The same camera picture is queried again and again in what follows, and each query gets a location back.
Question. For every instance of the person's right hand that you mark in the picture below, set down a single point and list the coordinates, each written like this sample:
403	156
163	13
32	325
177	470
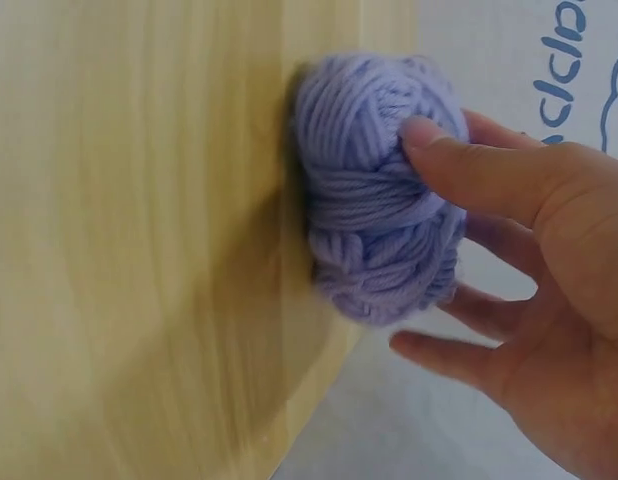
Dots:
579	280

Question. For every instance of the person's right thumb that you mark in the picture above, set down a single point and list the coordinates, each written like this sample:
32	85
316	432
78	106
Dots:
469	170

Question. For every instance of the lavender yarn ball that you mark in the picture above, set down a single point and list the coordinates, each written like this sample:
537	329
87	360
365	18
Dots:
359	200

